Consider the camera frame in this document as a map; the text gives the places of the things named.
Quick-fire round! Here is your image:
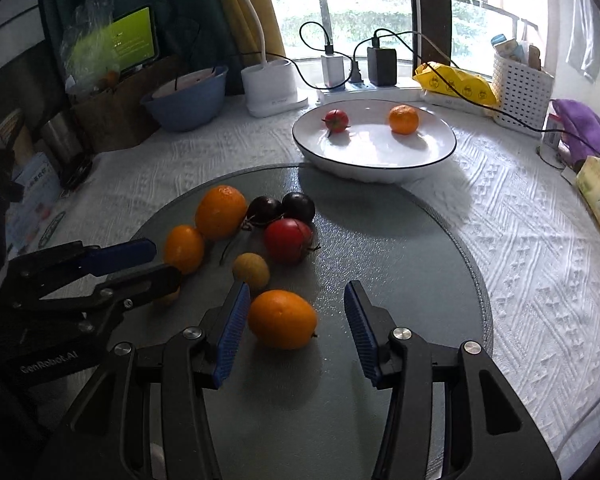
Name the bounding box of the medium orange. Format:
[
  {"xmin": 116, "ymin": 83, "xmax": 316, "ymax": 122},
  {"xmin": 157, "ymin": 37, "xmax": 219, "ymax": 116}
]
[{"xmin": 247, "ymin": 289, "xmax": 318, "ymax": 351}]

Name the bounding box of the tablet with green screen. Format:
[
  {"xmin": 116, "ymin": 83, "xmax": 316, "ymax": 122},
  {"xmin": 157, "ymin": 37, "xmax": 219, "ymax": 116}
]
[{"xmin": 111, "ymin": 6, "xmax": 160, "ymax": 73}]

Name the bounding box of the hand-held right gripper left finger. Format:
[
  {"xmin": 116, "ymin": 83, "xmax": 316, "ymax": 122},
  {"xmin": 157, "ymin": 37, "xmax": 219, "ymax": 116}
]
[{"xmin": 40, "ymin": 280, "xmax": 253, "ymax": 480}]

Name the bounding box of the metal cup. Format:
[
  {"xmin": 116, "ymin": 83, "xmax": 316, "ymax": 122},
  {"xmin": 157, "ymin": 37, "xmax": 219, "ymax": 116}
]
[{"xmin": 40, "ymin": 110, "xmax": 93, "ymax": 188}]

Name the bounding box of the black looped charger cable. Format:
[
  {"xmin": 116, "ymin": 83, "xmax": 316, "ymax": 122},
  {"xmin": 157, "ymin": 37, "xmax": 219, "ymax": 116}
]
[{"xmin": 299, "ymin": 21, "xmax": 337, "ymax": 57}]

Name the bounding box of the purple cloth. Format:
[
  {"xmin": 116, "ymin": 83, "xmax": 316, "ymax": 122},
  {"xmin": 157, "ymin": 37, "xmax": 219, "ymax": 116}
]
[{"xmin": 550, "ymin": 98, "xmax": 600, "ymax": 168}]

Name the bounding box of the dark green cloth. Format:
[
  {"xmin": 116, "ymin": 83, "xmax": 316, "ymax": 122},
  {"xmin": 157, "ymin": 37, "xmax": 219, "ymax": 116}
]
[{"xmin": 37, "ymin": 0, "xmax": 246, "ymax": 96}]

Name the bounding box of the yellow curtain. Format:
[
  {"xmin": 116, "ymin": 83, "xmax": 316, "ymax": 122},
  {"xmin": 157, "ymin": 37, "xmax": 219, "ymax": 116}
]
[{"xmin": 207, "ymin": 0, "xmax": 286, "ymax": 61}]

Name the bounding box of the small yellow round fruit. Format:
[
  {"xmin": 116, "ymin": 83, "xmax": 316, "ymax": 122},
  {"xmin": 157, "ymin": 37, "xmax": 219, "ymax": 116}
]
[
  {"xmin": 231, "ymin": 253, "xmax": 271, "ymax": 292},
  {"xmin": 152, "ymin": 285, "xmax": 182, "ymax": 308}
]

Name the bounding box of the thin black lamp cable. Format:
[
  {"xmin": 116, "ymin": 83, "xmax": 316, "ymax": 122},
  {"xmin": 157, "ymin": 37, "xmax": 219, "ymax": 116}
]
[{"xmin": 195, "ymin": 50, "xmax": 356, "ymax": 91}]

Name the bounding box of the blue bowl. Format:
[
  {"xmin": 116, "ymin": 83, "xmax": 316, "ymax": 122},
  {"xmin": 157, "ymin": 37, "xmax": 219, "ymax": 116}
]
[{"xmin": 140, "ymin": 65, "xmax": 229, "ymax": 133}]

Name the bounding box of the white hanging towel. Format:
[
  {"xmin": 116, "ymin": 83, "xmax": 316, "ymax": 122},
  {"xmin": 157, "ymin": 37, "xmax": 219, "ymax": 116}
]
[{"xmin": 565, "ymin": 0, "xmax": 600, "ymax": 81}]

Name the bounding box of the dark purple plum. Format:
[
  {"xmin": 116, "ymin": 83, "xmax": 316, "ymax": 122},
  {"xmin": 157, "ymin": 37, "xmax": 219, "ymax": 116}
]
[
  {"xmin": 245, "ymin": 196, "xmax": 284, "ymax": 231},
  {"xmin": 281, "ymin": 191, "xmax": 316, "ymax": 225}
]

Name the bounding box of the white charger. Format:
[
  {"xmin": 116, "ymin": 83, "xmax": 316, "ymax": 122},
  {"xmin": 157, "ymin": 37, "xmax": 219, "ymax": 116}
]
[{"xmin": 321, "ymin": 54, "xmax": 351, "ymax": 88}]

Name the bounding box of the small red tomato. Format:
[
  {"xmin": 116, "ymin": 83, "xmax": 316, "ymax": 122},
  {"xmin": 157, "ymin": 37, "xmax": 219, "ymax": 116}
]
[{"xmin": 322, "ymin": 108, "xmax": 351, "ymax": 136}]

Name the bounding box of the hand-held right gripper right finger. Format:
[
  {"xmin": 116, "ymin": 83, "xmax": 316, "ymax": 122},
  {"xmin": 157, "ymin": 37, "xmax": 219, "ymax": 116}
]
[{"xmin": 343, "ymin": 280, "xmax": 562, "ymax": 480}]

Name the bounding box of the white plastic basket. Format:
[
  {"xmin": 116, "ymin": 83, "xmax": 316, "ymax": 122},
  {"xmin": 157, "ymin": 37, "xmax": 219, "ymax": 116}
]
[{"xmin": 491, "ymin": 35, "xmax": 555, "ymax": 133}]

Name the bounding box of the blue white carton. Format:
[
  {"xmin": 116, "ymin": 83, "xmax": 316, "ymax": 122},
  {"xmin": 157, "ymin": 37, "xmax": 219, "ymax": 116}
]
[{"xmin": 7, "ymin": 152, "xmax": 66, "ymax": 256}]

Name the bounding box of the large red tomato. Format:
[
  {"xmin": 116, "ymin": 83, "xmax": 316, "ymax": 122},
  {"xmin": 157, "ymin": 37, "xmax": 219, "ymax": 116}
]
[{"xmin": 265, "ymin": 218, "xmax": 321, "ymax": 265}]

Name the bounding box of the round mandarin orange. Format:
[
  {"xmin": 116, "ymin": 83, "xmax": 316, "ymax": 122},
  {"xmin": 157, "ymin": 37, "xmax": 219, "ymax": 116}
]
[{"xmin": 388, "ymin": 104, "xmax": 420, "ymax": 136}]

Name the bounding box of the clear plastic bag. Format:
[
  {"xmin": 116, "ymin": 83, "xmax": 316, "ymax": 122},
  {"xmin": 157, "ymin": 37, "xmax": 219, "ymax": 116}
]
[{"xmin": 60, "ymin": 0, "xmax": 126, "ymax": 93}]

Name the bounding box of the yellow printed packet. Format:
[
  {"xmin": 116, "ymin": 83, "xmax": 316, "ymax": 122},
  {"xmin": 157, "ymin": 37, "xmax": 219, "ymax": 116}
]
[{"xmin": 412, "ymin": 61, "xmax": 498, "ymax": 107}]

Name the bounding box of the long black charger cable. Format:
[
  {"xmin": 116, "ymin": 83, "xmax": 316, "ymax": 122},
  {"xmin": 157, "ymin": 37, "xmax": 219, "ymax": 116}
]
[{"xmin": 373, "ymin": 30, "xmax": 600, "ymax": 156}]

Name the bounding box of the small oval orange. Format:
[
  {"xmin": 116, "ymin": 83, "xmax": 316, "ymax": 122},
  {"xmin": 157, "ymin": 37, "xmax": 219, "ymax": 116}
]
[{"xmin": 163, "ymin": 224, "xmax": 205, "ymax": 276}]

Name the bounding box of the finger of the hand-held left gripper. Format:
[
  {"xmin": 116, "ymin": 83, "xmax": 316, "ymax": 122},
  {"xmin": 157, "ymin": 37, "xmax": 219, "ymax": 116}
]
[
  {"xmin": 12, "ymin": 265, "xmax": 182, "ymax": 336},
  {"xmin": 7, "ymin": 238, "xmax": 157, "ymax": 306}
]

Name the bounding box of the white plate with black rim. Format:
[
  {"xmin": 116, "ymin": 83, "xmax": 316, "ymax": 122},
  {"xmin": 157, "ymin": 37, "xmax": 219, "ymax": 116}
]
[{"xmin": 292, "ymin": 99, "xmax": 457, "ymax": 183}]

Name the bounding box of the white textured tablecloth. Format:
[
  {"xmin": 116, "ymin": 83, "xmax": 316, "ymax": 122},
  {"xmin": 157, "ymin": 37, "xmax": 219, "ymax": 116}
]
[{"xmin": 5, "ymin": 95, "xmax": 600, "ymax": 466}]

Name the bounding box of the black charger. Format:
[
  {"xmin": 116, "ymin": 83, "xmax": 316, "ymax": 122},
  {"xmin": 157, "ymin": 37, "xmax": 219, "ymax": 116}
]
[{"xmin": 367, "ymin": 46, "xmax": 397, "ymax": 86}]

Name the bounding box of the white round dish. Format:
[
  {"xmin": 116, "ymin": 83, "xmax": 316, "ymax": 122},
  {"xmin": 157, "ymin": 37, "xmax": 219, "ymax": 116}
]
[{"xmin": 150, "ymin": 71, "xmax": 216, "ymax": 101}]

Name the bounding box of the white power strip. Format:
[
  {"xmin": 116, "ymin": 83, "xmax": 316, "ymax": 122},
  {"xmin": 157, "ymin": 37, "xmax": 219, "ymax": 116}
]
[{"xmin": 316, "ymin": 80, "xmax": 423, "ymax": 106}]

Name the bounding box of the brown cardboard box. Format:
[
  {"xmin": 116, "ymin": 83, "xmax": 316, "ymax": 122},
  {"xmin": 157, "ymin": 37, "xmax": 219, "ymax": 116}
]
[{"xmin": 72, "ymin": 55, "xmax": 181, "ymax": 153}]

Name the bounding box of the large orange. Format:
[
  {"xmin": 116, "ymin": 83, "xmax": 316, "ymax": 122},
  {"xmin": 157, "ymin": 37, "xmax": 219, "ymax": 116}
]
[{"xmin": 194, "ymin": 185, "xmax": 249, "ymax": 241}]

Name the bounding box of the window railing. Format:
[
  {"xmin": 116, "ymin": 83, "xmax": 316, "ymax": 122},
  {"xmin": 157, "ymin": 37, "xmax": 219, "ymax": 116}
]
[{"xmin": 270, "ymin": 0, "xmax": 541, "ymax": 81}]

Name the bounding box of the white desk lamp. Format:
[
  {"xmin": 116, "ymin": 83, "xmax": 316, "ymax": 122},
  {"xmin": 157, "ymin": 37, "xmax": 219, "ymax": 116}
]
[{"xmin": 151, "ymin": 0, "xmax": 309, "ymax": 118}]

